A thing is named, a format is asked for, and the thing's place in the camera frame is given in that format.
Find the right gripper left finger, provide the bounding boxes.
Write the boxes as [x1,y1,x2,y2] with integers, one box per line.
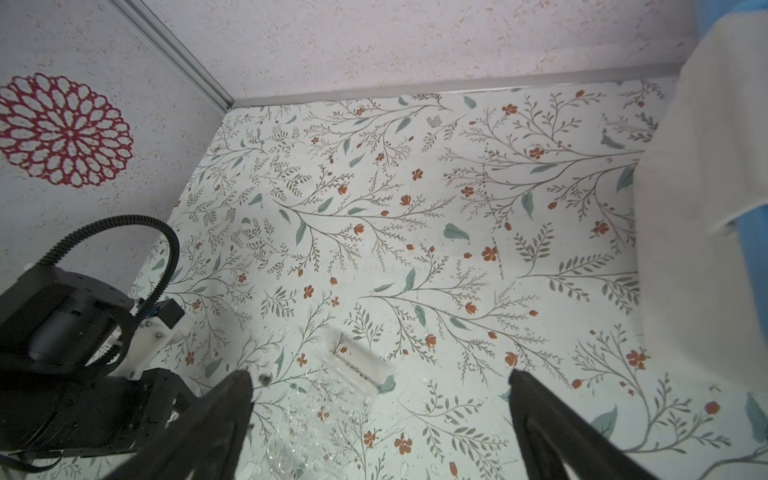
[101,369,253,479]

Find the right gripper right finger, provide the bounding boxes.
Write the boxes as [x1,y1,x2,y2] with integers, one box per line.
[508,369,653,479]

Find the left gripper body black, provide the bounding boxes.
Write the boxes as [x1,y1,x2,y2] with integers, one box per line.
[1,369,197,458]

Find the clear acrylic tube rack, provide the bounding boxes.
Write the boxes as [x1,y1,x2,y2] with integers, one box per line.
[264,328,396,479]

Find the white plastic storage bin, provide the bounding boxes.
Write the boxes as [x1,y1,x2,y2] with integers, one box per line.
[634,12,767,394]

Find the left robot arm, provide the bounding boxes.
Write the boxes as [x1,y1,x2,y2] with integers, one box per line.
[1,215,195,473]

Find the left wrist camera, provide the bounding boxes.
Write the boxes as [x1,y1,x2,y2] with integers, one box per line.
[110,299,192,381]

